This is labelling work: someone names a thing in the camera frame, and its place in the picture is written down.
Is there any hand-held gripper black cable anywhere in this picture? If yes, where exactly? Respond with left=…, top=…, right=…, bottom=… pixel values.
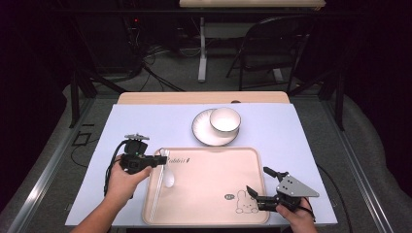
left=103, top=139, right=131, bottom=197
left=300, top=198, right=317, bottom=223

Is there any left hand-held gripper black cable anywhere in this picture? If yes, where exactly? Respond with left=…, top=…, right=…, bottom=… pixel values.
left=103, top=139, right=131, bottom=197

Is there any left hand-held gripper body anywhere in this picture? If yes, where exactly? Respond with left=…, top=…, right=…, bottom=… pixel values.
left=119, top=132, right=157, bottom=176

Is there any white plate with dark rim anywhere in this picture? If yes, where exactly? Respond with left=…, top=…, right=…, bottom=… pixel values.
left=190, top=108, right=241, bottom=148

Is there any black metal stand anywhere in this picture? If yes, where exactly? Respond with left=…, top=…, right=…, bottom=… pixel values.
left=68, top=68, right=128, bottom=129
left=287, top=68, right=346, bottom=132

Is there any thin black floor cable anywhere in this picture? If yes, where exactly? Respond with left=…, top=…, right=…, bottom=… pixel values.
left=70, top=137, right=100, bottom=169

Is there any white bowl with dark rim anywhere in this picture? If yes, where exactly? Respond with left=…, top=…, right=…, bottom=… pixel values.
left=209, top=107, right=243, bottom=134

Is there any black folding chair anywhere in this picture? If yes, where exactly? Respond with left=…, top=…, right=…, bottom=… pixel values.
left=225, top=14, right=317, bottom=92

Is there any right hand-held gripper black cable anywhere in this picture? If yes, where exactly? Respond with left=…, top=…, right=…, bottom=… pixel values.
left=300, top=198, right=317, bottom=223

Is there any wooden desk with white legs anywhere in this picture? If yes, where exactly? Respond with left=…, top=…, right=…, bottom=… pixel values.
left=179, top=0, right=326, bottom=83

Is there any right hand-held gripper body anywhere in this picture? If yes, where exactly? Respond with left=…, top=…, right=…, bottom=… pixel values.
left=257, top=171, right=321, bottom=213

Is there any white spoon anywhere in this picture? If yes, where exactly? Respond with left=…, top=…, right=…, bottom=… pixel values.
left=158, top=148, right=176, bottom=189

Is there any bundle of black floor cables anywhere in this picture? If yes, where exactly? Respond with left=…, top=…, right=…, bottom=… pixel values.
left=122, top=16, right=187, bottom=93

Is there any black floor socket frame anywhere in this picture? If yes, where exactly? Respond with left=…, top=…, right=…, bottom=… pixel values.
left=71, top=130, right=92, bottom=148

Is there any black cable beside mat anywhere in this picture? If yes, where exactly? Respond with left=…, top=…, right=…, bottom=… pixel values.
left=316, top=163, right=355, bottom=233

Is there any person's left hand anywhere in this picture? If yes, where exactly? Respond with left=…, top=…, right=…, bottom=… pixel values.
left=104, top=154, right=154, bottom=204

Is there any aluminium rail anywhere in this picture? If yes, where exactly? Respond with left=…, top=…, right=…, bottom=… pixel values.
left=6, top=96, right=97, bottom=233
left=320, top=96, right=395, bottom=233

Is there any pink tray with rabbit print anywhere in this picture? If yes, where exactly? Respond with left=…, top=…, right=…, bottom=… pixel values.
left=142, top=147, right=270, bottom=226

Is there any pale blue table mat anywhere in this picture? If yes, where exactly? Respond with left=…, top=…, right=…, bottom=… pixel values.
left=64, top=103, right=339, bottom=227

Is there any person's right hand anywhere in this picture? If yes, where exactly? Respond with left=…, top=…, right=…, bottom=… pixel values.
left=275, top=197, right=319, bottom=233

